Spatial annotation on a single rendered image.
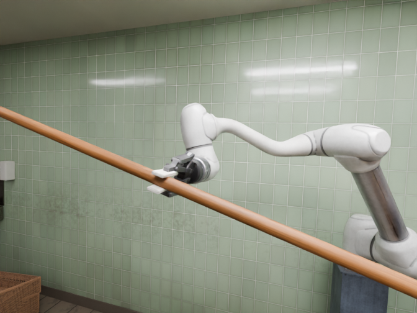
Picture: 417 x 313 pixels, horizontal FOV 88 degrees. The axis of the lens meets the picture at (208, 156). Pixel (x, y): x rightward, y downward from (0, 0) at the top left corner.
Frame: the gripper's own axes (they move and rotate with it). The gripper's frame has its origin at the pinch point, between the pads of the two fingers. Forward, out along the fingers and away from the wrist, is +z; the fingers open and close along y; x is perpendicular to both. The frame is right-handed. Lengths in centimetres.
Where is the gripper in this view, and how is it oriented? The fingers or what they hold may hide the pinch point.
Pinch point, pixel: (162, 180)
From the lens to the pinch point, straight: 52.5
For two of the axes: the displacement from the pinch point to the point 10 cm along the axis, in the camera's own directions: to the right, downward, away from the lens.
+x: -9.1, -3.3, 2.5
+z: -2.8, 0.4, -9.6
